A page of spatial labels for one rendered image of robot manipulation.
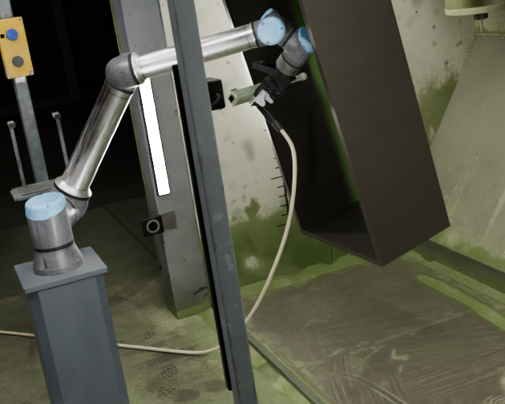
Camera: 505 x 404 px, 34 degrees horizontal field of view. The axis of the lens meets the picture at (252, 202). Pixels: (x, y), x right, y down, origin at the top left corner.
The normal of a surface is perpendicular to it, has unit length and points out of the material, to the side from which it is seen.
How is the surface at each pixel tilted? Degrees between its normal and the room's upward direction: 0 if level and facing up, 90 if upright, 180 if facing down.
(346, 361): 0
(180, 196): 90
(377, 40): 90
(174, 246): 90
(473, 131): 57
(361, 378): 0
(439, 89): 90
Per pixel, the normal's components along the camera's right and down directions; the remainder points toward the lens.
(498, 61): -0.84, -0.33
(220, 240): 0.38, 0.21
